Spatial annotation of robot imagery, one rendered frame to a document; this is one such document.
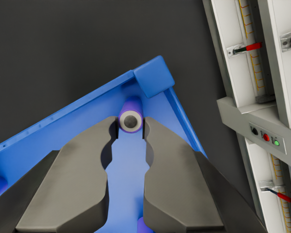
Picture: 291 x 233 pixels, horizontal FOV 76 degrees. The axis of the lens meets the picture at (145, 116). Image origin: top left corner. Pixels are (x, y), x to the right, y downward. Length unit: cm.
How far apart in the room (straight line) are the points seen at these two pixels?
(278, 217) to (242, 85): 48
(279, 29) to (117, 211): 37
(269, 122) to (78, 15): 63
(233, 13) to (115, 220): 52
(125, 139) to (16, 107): 64
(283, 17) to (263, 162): 43
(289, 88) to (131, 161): 32
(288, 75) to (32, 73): 72
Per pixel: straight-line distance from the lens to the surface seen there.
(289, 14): 41
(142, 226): 24
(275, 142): 50
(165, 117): 20
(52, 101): 75
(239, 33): 58
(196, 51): 70
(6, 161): 26
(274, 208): 82
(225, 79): 72
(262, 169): 72
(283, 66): 41
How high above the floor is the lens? 67
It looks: 75 degrees down
